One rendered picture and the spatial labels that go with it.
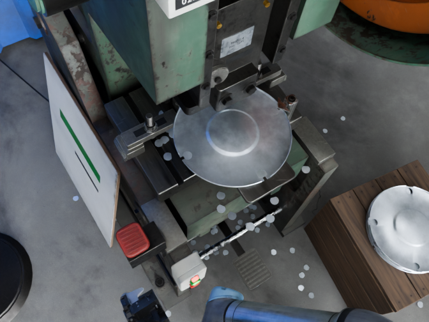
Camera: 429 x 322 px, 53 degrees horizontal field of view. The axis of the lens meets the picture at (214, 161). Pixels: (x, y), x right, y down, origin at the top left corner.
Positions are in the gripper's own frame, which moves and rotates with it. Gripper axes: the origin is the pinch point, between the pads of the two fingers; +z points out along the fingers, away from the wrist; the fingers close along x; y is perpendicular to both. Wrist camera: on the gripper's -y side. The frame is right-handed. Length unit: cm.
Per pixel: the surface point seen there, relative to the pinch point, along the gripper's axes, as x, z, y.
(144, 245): 17.2, -14.2, 10.2
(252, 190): 16.7, -16.7, 37.3
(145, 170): 27.1, 1.6, 19.5
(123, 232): 20.9, -11.1, 7.6
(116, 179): 23.6, 18.9, 13.1
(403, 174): -21, 9, 101
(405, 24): 39, -33, 75
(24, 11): 84, 116, 17
